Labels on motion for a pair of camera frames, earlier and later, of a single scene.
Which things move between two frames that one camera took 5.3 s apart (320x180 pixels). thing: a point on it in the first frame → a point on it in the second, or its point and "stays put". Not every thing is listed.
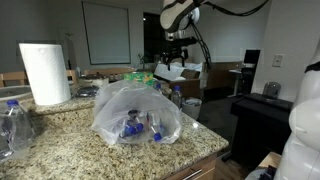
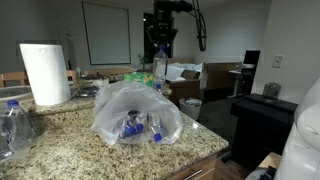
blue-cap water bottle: (132, 125) stays put
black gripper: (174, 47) → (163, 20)
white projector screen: (108, 33) stays put
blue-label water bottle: (176, 96) → (160, 66)
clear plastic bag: (135, 112) stays put
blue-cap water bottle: (159, 89) stays put
